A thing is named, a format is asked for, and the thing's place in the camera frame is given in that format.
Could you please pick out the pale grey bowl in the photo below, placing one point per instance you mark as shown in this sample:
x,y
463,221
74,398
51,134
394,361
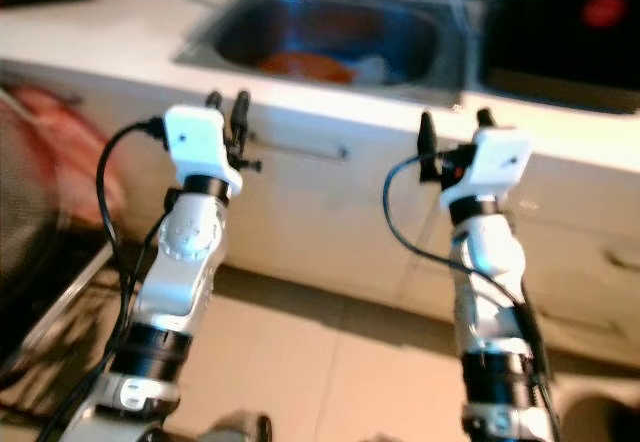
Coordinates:
x,y
378,70

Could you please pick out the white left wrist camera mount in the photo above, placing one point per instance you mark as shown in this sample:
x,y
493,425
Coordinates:
x,y
198,142

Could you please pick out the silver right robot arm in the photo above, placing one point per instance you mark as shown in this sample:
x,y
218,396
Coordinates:
x,y
485,252

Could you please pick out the orange plate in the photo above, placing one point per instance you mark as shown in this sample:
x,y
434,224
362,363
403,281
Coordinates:
x,y
305,66

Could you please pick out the red plastic bag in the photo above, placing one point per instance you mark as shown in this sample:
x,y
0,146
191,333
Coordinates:
x,y
60,147

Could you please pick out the white kitchen cabinet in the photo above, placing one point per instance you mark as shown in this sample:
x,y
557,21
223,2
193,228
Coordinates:
x,y
360,212

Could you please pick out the stainless steel sink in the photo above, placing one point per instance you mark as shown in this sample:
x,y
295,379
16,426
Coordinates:
x,y
230,27

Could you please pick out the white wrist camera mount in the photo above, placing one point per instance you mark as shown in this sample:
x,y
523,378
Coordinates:
x,y
198,142
495,157

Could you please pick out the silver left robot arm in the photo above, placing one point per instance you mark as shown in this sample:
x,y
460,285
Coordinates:
x,y
190,247

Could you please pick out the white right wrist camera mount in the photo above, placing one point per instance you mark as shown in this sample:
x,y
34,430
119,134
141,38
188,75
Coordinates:
x,y
495,157

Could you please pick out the black cooktop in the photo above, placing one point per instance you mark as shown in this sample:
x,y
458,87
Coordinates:
x,y
530,42

